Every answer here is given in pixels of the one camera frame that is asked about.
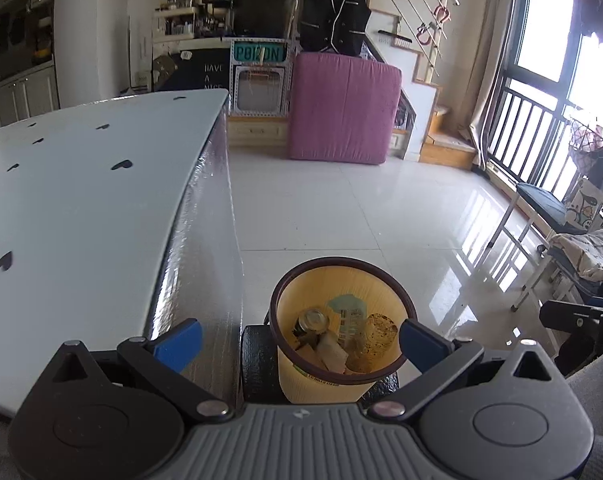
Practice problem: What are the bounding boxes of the silver drink can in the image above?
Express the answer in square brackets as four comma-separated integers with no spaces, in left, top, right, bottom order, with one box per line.
[292,308,331,343]

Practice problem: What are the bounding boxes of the patterned tote bag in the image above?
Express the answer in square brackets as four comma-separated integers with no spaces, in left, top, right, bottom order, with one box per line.
[564,177,603,228]

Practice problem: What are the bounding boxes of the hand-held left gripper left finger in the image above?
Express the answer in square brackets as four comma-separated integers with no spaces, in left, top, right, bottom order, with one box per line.
[41,317,234,423]

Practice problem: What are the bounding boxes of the black chalkboard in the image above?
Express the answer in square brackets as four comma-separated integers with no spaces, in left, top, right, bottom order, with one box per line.
[152,49,232,93]

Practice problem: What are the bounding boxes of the black framed window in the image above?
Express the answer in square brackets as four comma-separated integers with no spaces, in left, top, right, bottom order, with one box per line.
[486,0,603,196]

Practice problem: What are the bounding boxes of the printed blanket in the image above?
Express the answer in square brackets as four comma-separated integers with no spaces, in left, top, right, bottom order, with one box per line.
[551,230,603,281]

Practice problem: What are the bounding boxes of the cream low drawer unit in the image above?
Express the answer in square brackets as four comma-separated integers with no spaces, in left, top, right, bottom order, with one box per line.
[228,116,289,147]

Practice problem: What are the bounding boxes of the white chair blue cushion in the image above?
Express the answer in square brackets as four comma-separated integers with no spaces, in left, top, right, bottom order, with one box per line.
[511,245,603,313]
[486,181,589,253]

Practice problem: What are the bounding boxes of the white cosmetics shelf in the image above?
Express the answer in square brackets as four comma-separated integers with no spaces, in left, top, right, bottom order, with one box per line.
[154,5,202,41]

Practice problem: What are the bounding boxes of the pink folded mattress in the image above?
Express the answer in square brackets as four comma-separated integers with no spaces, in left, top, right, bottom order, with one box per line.
[288,51,402,165]

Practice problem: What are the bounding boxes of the white wooden staircase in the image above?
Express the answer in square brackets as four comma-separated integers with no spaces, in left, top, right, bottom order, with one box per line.
[369,7,477,171]

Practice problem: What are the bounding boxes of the blue plastic refill bag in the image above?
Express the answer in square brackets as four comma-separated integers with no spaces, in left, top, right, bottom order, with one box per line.
[327,294,367,351]

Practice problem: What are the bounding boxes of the clear plastic bottle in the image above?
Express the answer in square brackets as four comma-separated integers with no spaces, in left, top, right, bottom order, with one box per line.
[364,312,399,361]

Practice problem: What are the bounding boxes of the beige curtain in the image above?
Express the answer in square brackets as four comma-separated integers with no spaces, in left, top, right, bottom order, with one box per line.
[469,0,517,161]

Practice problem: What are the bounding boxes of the teal letter sign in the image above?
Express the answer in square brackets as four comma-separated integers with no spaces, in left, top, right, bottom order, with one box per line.
[231,41,287,64]

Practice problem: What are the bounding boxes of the flower basket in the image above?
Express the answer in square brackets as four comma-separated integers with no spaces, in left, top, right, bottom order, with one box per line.
[566,115,603,166]

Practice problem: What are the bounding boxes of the yellow trash bin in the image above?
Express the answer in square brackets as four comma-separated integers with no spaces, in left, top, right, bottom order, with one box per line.
[268,256,417,403]

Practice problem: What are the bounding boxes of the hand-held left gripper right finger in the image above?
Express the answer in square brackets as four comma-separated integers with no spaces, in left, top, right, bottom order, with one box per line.
[369,319,563,423]

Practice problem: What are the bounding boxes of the white perforated cage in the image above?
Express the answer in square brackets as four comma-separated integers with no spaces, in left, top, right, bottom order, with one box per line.
[230,62,293,117]

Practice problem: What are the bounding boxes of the grey ribbed cloth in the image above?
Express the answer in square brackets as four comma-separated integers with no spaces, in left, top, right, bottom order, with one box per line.
[566,370,603,480]

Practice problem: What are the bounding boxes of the black round rack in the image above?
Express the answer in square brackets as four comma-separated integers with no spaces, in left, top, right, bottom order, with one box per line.
[201,0,237,38]

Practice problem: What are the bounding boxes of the black vest white trim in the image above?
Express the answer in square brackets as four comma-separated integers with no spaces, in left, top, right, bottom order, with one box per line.
[298,0,372,56]

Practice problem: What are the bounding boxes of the cream kitchen base cabinet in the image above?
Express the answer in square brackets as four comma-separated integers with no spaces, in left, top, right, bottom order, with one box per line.
[0,67,61,128]

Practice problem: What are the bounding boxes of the red letter ornaments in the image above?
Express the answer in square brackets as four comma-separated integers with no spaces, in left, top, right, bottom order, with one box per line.
[416,5,452,46]

